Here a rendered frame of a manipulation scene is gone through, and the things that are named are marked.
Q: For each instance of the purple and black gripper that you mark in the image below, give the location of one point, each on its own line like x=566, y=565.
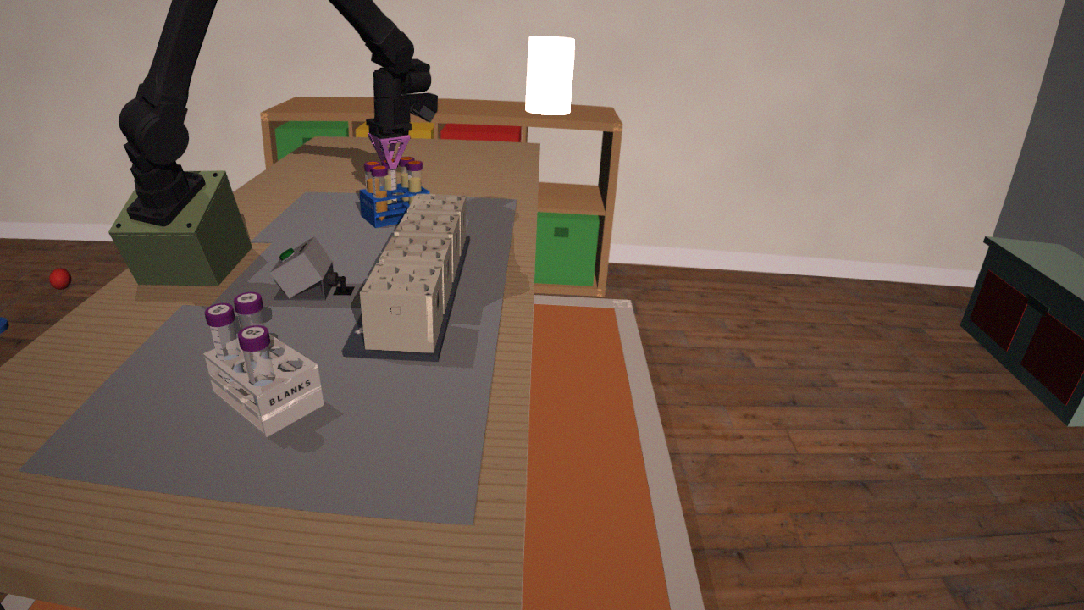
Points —
x=383, y=131

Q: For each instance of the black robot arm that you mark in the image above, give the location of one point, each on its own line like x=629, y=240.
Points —
x=153, y=122

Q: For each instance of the grey flat mat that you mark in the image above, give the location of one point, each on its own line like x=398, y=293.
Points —
x=395, y=439

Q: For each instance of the blue tube rack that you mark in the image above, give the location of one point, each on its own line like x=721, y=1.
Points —
x=393, y=216

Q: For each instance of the white button box with label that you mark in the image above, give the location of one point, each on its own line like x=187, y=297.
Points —
x=306, y=267

